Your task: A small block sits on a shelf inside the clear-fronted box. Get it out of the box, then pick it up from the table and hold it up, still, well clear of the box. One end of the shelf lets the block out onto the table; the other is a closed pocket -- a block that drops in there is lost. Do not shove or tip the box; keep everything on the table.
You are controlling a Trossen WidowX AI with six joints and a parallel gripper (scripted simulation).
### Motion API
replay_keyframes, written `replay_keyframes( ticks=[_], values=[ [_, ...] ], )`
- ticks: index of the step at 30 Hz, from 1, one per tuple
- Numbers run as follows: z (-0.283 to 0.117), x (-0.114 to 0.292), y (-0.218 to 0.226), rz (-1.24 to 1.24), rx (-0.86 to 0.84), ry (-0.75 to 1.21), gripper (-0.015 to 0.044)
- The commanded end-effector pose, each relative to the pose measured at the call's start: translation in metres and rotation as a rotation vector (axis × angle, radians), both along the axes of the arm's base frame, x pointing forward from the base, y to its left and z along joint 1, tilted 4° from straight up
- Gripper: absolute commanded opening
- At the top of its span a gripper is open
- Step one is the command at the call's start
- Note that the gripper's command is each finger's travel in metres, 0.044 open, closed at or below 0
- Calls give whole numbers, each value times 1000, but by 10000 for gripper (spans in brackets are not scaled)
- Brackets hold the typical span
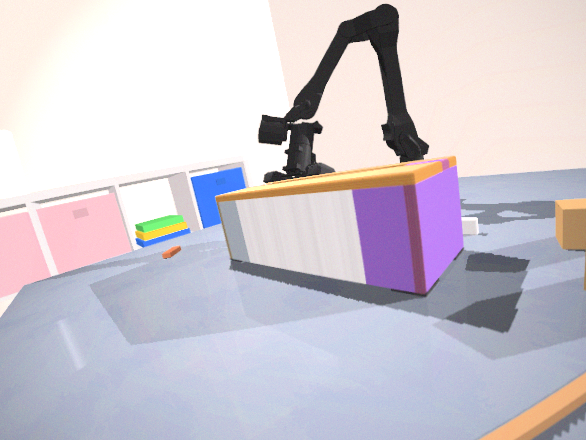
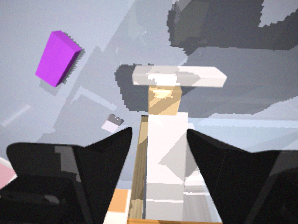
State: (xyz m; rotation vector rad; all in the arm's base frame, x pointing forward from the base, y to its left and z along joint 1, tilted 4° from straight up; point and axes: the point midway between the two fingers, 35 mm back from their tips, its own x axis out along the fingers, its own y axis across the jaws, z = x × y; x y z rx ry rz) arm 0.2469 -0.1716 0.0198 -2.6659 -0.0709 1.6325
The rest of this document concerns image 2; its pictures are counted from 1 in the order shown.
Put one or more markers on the clear-fronted box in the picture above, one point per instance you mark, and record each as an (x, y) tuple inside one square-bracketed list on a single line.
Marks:
[(167, 186)]

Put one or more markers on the small purple block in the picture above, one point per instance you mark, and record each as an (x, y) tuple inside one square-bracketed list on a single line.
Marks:
[(58, 57)]

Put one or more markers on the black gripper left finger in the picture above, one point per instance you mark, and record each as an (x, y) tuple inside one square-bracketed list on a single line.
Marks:
[(94, 169)]

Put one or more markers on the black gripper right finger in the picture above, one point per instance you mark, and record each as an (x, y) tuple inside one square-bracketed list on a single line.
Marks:
[(237, 180)]

